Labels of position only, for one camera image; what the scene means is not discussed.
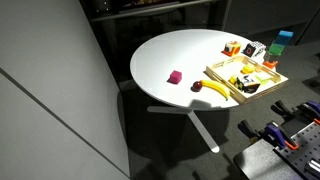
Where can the white table base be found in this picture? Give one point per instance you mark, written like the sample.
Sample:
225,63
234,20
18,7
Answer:
203,131

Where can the black perforated breadboard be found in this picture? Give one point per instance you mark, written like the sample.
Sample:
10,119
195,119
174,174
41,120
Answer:
305,150

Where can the yellow banana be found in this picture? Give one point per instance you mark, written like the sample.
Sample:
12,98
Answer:
215,86

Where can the blue block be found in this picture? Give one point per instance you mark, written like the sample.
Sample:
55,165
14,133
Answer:
284,37

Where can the black white patterned tag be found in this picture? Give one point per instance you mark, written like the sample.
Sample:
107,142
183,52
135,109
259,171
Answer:
255,49

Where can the black platform plate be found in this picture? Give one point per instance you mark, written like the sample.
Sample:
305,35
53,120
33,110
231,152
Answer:
260,163

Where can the orange block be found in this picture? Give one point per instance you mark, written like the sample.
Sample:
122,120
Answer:
270,64

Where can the silver aluminium extrusion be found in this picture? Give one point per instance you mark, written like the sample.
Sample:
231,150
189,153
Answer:
313,167

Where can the orange and white toy cube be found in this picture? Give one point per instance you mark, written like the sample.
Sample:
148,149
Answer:
231,48

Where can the pink cube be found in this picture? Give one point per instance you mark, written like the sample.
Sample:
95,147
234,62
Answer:
175,77

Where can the light green cube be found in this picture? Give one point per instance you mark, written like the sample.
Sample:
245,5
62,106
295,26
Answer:
262,79

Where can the green block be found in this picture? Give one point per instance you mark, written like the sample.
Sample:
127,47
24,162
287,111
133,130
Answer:
276,49

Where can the dark red round fruit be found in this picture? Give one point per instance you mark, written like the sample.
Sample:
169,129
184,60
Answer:
196,86

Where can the dark shelf unit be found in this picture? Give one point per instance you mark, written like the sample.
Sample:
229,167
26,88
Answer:
150,10

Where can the round yellow fruit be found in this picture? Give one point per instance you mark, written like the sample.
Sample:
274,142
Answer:
248,69

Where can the light wooden tray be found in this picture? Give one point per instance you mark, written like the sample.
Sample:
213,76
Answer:
229,68

